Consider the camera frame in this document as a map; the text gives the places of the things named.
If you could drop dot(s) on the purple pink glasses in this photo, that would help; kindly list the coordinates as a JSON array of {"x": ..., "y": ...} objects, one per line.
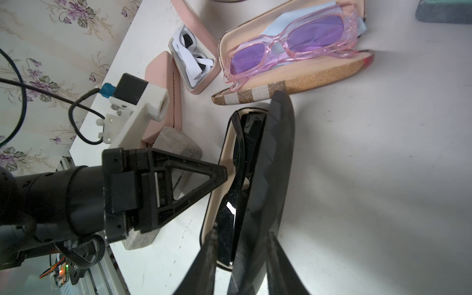
[{"x": 331, "y": 28}]

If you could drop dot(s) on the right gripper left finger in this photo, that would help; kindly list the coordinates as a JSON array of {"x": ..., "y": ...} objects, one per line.
[{"x": 200, "y": 278}]

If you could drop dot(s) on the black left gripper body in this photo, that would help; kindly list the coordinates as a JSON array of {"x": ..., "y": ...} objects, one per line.
[{"x": 130, "y": 192}]

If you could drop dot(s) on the plaid case purple glasses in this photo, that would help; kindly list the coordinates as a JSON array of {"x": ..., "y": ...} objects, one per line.
[{"x": 294, "y": 77}]

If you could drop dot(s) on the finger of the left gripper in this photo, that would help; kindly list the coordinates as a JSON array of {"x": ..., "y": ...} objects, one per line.
[{"x": 176, "y": 183}]

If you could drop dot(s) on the beige case black glasses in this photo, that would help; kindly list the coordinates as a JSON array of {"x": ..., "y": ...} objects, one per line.
[{"x": 267, "y": 194}]

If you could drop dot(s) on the pink case white sunglasses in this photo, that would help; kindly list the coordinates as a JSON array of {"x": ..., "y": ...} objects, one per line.
[{"x": 206, "y": 43}]

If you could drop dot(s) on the teal case black glasses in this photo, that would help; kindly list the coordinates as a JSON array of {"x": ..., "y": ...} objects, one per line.
[{"x": 444, "y": 11}]

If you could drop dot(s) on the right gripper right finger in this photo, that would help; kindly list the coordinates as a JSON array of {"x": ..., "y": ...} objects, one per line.
[{"x": 281, "y": 275}]

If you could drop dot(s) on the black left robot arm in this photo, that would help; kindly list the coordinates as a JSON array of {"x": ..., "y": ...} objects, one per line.
[{"x": 76, "y": 212}]

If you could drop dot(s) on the black sunglasses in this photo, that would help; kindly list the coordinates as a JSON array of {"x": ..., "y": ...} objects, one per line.
[{"x": 229, "y": 218}]

